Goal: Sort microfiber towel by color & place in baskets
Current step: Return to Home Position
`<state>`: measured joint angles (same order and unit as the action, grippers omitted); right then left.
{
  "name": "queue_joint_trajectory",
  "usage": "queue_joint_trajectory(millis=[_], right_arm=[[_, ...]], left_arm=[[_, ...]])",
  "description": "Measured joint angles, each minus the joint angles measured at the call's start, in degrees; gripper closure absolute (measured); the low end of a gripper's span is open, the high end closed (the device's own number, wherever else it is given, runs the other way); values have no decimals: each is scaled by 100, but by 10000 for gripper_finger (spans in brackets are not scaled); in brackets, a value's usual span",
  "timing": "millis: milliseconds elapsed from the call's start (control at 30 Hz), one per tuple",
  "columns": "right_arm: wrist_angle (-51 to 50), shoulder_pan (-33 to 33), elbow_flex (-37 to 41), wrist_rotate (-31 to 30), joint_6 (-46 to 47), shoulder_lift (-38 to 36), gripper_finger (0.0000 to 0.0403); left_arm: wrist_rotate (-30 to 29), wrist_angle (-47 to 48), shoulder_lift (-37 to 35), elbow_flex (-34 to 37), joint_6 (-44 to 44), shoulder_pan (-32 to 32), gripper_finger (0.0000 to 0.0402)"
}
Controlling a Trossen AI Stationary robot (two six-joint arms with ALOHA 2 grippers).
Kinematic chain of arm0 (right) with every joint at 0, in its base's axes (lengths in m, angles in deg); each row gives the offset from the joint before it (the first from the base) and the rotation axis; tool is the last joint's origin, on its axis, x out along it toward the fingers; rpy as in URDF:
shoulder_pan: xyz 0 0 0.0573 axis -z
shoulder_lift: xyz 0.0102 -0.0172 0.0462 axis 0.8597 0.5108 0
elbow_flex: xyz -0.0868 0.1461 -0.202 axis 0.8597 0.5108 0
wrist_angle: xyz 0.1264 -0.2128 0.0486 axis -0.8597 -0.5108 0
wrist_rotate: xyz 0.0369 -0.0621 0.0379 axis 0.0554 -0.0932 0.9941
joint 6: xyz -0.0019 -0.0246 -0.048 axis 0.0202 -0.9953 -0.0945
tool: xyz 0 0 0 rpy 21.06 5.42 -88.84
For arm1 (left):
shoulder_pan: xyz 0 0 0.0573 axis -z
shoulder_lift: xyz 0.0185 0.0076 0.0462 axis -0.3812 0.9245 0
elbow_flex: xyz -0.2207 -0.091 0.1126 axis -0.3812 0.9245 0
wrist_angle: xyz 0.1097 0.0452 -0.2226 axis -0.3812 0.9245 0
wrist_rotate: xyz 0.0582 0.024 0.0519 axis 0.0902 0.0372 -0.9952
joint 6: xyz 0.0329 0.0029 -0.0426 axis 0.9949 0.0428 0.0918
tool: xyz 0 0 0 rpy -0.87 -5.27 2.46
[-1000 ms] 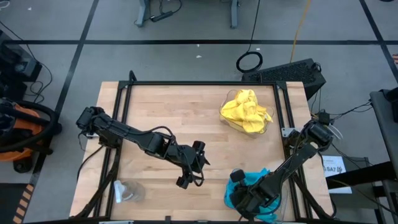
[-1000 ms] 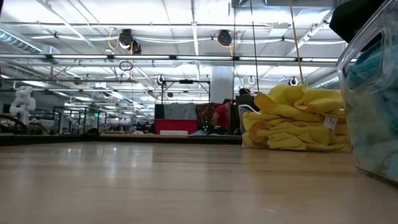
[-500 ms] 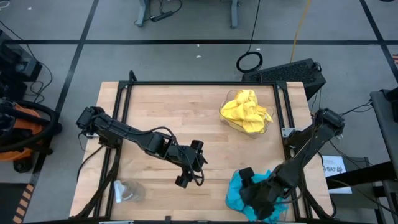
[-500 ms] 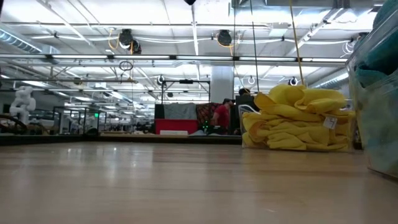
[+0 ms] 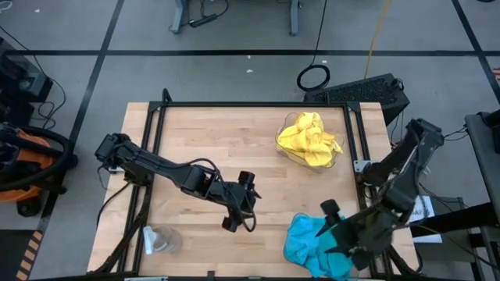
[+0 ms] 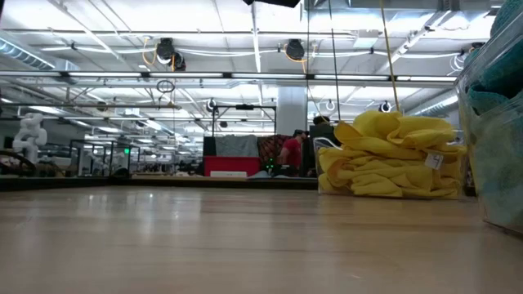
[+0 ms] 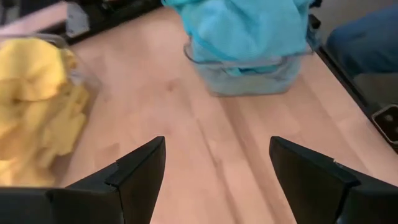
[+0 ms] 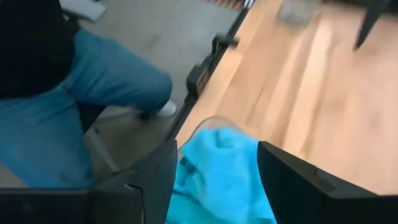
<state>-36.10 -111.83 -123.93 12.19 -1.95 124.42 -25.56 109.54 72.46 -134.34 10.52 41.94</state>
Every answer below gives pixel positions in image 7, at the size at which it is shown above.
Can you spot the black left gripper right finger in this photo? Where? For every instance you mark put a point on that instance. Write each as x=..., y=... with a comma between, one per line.
x=326, y=193

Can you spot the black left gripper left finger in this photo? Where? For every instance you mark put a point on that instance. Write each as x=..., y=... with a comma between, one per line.
x=130, y=186

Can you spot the clear plastic basket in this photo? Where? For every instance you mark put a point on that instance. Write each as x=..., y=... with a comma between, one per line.
x=248, y=84
x=90, y=84

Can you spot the yellow microfiber towel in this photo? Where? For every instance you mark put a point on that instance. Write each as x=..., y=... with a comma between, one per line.
x=34, y=93

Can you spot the teal microfiber towel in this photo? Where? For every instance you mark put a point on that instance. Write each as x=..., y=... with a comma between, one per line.
x=245, y=71

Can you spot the light blue microfiber towel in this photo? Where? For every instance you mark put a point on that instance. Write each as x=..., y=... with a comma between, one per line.
x=245, y=28

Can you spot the person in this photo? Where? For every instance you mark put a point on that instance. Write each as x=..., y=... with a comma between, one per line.
x=367, y=43

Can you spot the black table-level camera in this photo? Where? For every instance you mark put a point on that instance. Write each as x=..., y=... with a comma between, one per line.
x=388, y=123

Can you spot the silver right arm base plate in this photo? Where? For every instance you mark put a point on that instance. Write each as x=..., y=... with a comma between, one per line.
x=76, y=20

